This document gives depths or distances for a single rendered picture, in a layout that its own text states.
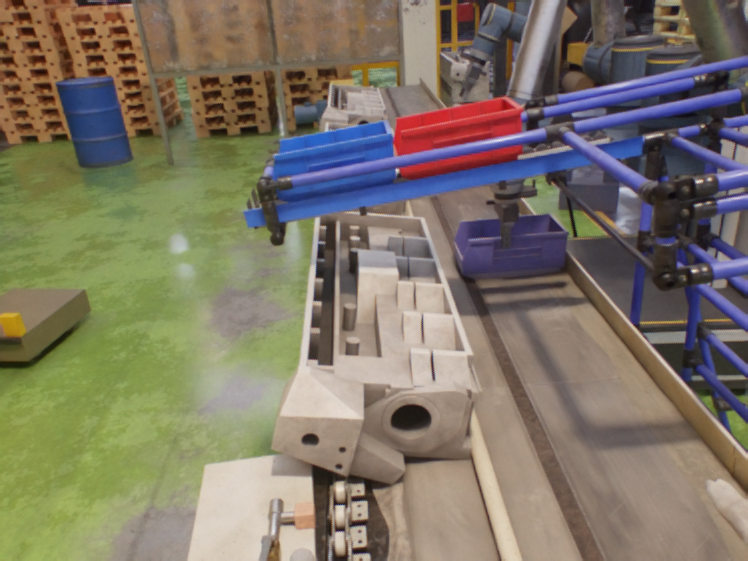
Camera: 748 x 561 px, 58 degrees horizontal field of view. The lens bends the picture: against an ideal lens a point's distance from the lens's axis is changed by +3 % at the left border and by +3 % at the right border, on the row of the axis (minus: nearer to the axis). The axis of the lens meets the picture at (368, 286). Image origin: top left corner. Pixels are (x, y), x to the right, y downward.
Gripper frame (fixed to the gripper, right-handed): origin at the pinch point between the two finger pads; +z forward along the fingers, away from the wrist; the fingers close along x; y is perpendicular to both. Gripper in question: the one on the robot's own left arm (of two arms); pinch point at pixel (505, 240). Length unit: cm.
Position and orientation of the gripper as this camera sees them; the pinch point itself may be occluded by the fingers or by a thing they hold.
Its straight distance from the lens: 215.0
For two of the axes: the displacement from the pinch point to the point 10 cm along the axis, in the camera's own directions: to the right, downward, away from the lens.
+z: 0.8, 9.0, 4.2
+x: 0.4, 4.2, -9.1
